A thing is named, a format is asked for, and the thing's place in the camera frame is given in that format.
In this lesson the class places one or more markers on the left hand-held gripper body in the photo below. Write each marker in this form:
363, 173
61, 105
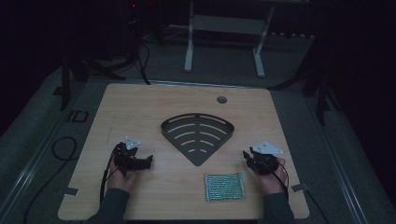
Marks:
126, 158

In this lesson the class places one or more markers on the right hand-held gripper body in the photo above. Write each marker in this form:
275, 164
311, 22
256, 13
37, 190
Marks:
264, 157

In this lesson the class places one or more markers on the person's left hand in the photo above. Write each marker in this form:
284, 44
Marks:
120, 180

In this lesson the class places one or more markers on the person's right hand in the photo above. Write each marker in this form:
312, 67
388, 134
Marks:
274, 180

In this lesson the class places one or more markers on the green woven square mat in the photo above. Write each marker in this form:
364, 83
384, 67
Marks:
224, 187

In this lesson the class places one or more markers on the grey tape piece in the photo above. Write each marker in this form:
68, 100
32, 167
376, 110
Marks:
71, 191
300, 187

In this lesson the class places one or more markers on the black slotted corner shelf tray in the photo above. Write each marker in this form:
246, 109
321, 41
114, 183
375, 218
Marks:
197, 137

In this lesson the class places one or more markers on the black tripod stand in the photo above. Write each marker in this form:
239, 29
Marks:
81, 70
320, 93

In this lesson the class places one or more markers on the white metal desk frame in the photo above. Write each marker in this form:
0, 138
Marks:
224, 25

